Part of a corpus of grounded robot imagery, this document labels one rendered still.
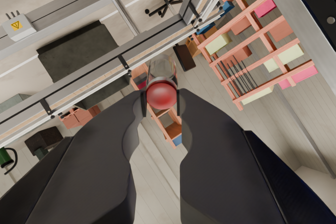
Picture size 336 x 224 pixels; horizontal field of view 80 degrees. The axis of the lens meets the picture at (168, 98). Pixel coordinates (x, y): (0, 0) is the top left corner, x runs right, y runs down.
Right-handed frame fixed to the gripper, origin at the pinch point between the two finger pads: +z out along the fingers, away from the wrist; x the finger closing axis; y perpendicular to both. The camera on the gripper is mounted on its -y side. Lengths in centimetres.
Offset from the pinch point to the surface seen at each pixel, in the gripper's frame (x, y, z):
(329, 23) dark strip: 33.1, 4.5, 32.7
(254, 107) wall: 310, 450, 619
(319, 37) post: 33.4, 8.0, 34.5
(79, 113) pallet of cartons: -264, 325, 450
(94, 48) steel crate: -84, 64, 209
